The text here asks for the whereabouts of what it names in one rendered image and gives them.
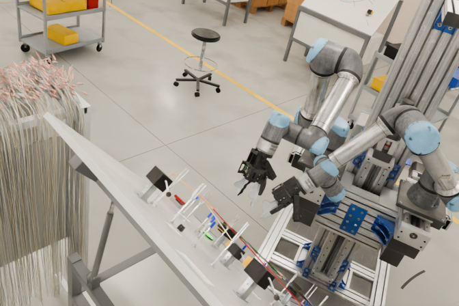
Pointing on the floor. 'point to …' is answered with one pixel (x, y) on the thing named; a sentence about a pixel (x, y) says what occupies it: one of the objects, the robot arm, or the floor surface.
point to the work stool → (207, 35)
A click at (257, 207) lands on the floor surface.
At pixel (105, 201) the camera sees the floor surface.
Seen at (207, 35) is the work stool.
